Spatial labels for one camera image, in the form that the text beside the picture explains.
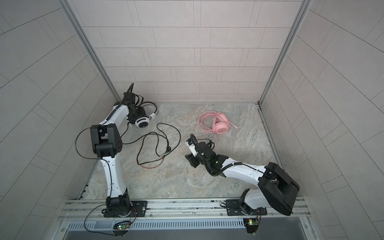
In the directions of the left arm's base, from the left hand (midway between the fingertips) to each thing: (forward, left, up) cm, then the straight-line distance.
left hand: (146, 111), depth 102 cm
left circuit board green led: (-64, -4, -2) cm, 64 cm away
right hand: (-32, -31, +1) cm, 45 cm away
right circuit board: (-63, -62, -6) cm, 88 cm away
